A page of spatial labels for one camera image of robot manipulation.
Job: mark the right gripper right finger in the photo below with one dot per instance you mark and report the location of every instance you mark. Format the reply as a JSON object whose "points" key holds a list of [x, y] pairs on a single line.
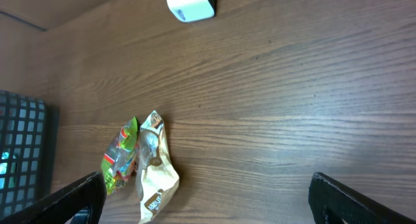
{"points": [[333, 202]]}

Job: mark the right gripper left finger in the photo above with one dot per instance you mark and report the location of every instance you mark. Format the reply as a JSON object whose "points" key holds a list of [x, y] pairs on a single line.
{"points": [[79, 202]]}

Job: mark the green snack packet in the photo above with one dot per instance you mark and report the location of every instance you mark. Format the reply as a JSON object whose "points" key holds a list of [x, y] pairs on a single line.
{"points": [[119, 159]]}

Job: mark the beige brown snack packet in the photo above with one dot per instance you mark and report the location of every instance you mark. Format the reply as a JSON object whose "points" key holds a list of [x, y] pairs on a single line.
{"points": [[156, 178]]}

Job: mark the light teal snack packet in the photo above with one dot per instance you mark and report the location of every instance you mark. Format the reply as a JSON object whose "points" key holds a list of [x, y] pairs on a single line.
{"points": [[8, 170]]}

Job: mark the white barcode scanner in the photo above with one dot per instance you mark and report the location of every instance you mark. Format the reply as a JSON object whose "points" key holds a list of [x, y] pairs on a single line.
{"points": [[188, 11]]}

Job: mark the grey plastic mesh basket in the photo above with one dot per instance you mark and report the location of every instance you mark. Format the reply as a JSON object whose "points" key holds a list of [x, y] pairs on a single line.
{"points": [[29, 131]]}

